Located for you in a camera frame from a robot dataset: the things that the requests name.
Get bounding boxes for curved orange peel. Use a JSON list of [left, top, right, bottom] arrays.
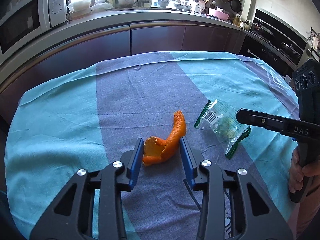
[[142, 110, 187, 166]]

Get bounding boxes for clear green snack wrapper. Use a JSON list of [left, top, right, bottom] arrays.
[[194, 99, 251, 160]]

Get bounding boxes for kitchen counter with cabinets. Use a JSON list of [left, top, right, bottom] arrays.
[[1, 9, 245, 122]]

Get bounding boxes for person's right hand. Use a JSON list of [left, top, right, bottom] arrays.
[[289, 147, 319, 194]]

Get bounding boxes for teal grey tablecloth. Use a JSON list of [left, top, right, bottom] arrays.
[[5, 51, 298, 237]]

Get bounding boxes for built-in black oven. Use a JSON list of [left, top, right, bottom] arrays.
[[240, 8, 307, 77]]

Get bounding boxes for black hanging frying pan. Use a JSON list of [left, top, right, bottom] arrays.
[[230, 0, 242, 13]]

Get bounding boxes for pink basin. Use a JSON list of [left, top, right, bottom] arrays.
[[209, 8, 229, 21]]

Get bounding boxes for white microwave oven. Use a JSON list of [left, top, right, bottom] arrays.
[[1, 0, 67, 63]]

